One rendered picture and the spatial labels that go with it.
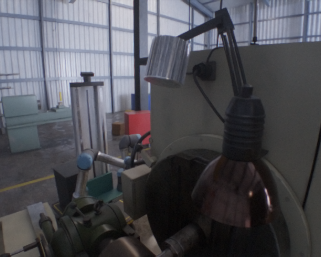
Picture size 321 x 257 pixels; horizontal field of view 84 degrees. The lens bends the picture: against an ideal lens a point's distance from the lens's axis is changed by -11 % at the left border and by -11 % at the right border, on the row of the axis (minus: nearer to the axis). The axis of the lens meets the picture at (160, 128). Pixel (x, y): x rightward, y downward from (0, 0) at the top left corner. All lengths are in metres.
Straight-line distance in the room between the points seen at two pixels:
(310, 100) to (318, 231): 0.34
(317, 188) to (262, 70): 0.33
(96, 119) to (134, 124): 2.91
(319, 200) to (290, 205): 0.07
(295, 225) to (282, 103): 0.33
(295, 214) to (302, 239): 0.07
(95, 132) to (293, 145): 1.83
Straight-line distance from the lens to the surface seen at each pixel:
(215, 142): 0.65
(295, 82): 0.57
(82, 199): 0.94
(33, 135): 6.12
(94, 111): 2.07
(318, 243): 0.69
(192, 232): 0.70
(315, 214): 0.65
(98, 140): 2.15
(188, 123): 0.74
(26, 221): 1.97
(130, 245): 0.70
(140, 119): 4.96
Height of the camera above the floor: 1.80
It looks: 14 degrees down
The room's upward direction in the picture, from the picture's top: straight up
